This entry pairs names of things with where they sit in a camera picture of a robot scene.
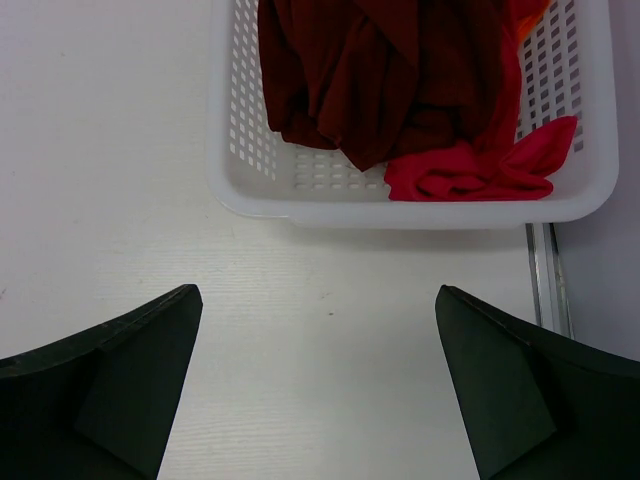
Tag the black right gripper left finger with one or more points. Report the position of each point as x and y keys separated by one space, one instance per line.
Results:
x=100 y=404

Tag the white plastic laundry basket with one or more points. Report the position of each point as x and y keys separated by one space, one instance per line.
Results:
x=568 y=69

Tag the dark maroon t shirt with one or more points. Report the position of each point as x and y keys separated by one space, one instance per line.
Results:
x=380 y=79

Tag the aluminium table edge rail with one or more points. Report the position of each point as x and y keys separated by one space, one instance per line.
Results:
x=547 y=279

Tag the crimson pink t shirt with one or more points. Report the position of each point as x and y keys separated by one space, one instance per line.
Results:
x=495 y=166

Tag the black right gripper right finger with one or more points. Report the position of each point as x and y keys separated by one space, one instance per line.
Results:
x=535 y=404

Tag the orange t shirt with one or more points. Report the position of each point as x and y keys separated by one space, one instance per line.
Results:
x=528 y=14

